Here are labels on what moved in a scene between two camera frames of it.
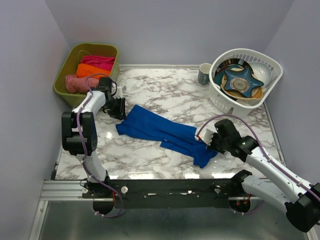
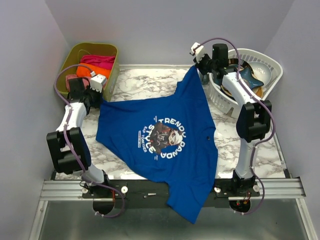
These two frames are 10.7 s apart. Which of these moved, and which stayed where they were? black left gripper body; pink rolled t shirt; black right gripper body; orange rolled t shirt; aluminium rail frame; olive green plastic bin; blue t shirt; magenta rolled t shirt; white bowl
Moved: black left gripper body; blue t shirt; black right gripper body
Stayed: aluminium rail frame; magenta rolled t shirt; olive green plastic bin; pink rolled t shirt; orange rolled t shirt; white bowl
